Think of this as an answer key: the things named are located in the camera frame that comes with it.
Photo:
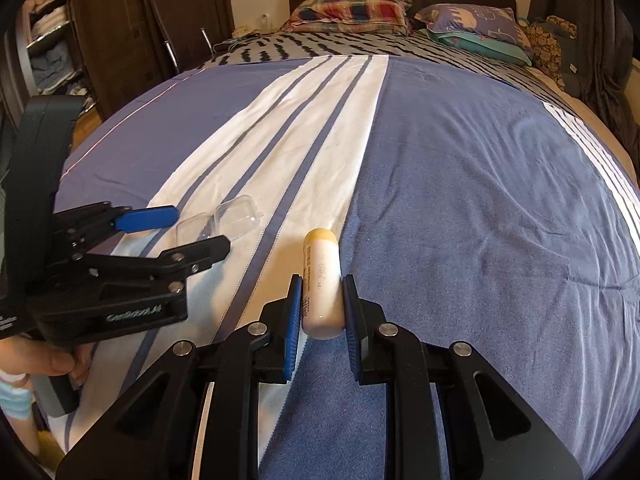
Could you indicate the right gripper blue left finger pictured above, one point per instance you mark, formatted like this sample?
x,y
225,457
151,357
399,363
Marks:
x,y
193,413

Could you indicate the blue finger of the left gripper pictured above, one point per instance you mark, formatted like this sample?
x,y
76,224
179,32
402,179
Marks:
x,y
146,219
178,262

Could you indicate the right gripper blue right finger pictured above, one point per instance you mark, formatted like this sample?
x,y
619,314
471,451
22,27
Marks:
x,y
449,413

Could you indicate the small white tube bottle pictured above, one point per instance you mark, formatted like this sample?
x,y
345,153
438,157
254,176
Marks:
x,y
323,308

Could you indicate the person left hand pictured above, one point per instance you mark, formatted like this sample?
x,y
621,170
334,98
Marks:
x,y
21,358

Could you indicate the dark wooden wardrobe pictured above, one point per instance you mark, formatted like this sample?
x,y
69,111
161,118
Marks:
x,y
121,47

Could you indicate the blue white striped bedspread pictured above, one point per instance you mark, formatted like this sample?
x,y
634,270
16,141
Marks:
x,y
468,209

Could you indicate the black zebra pattern sheet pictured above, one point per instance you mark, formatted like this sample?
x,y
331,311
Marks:
x,y
282,46

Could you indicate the plaid multicolour pillow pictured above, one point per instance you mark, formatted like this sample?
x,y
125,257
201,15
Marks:
x,y
350,17

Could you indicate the teal pillow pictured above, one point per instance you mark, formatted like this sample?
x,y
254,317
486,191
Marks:
x,y
491,48

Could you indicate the brown floral cushion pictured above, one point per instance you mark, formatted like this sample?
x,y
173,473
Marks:
x,y
555,53

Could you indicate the purple elephant pillow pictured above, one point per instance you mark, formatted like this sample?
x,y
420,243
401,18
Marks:
x,y
483,21

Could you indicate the brown curtain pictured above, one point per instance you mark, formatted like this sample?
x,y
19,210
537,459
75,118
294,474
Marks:
x,y
605,42

